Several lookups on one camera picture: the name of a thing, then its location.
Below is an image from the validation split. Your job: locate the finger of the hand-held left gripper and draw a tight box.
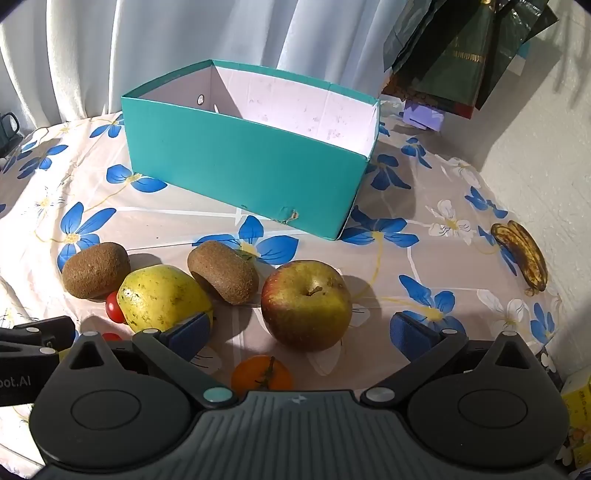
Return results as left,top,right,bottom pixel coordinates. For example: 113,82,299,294
0,316,77,365

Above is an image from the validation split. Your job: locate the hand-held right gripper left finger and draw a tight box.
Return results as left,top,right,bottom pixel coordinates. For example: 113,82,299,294
69,312,234,409

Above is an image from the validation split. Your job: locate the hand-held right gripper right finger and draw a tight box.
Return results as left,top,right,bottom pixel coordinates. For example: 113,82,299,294
360,312,528,409

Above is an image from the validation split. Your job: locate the yellow pear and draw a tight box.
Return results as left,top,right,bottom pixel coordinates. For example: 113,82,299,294
116,265,214,334

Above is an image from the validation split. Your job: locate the brown kiwi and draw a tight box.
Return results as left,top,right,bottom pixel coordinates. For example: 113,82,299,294
62,243,131,300
187,240,259,306

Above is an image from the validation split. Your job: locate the red yellow apple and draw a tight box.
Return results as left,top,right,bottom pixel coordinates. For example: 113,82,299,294
261,260,353,352

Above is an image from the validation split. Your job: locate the teal cardboard box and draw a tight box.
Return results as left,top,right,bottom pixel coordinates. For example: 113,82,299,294
121,59,382,241

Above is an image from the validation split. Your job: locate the orange tangerine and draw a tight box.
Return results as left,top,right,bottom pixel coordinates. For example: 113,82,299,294
231,354,294,394

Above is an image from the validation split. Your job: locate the overripe banana bunch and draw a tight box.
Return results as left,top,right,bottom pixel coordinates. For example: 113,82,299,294
490,220,549,296

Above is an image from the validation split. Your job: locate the yellow printed box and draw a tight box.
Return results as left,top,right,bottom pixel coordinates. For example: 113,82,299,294
555,369,591,472

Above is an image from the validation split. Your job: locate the black mug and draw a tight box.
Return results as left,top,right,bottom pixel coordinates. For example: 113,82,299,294
0,112,22,158

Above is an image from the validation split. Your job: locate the small purple box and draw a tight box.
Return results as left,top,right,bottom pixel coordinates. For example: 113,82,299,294
403,99,446,133

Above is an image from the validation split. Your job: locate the dark green shopping bag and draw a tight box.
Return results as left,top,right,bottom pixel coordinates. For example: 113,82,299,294
392,0,499,109

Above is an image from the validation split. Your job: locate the white curtain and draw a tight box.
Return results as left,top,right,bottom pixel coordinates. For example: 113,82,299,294
0,0,416,127

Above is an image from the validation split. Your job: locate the teal and white bag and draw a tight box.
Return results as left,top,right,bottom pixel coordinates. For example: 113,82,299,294
505,41,529,77

